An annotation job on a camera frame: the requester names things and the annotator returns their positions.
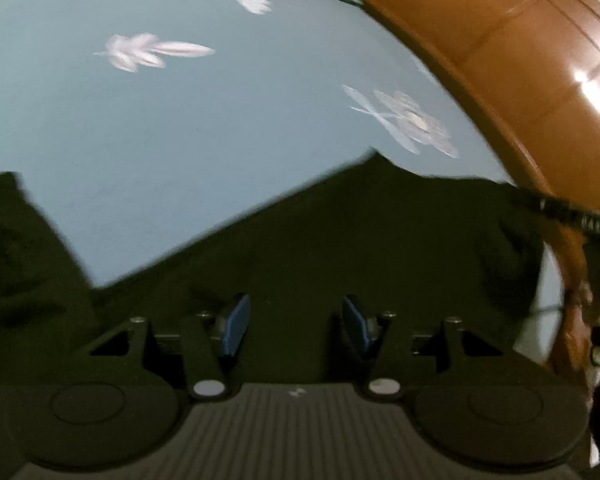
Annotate blue floral bed sheet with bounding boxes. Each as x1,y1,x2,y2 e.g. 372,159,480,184
0,0,512,292

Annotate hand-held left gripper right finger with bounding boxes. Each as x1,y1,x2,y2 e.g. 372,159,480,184
341,295,507,403

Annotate black pants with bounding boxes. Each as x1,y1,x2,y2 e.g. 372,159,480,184
0,151,557,411

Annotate wooden headboard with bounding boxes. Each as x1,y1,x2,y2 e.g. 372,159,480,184
354,0,600,376

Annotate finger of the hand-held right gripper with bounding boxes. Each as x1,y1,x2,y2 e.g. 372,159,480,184
516,191,600,241

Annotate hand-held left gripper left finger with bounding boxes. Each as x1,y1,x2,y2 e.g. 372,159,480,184
86,293,252,403

